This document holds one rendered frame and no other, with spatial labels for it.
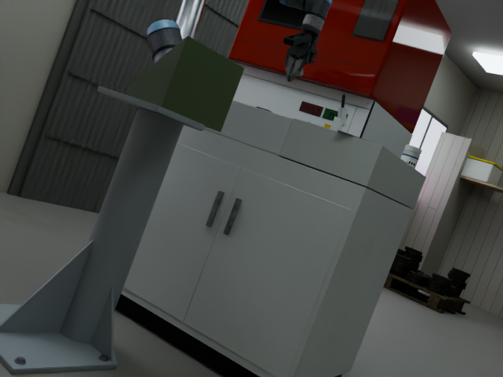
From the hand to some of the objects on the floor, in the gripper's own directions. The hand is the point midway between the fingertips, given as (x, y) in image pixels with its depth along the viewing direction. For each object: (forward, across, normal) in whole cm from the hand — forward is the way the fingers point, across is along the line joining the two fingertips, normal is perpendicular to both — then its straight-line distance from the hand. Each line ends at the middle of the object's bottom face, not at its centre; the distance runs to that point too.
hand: (289, 77), depth 220 cm
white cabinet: (+111, +3, -27) cm, 114 cm away
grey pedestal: (+111, +20, +49) cm, 123 cm away
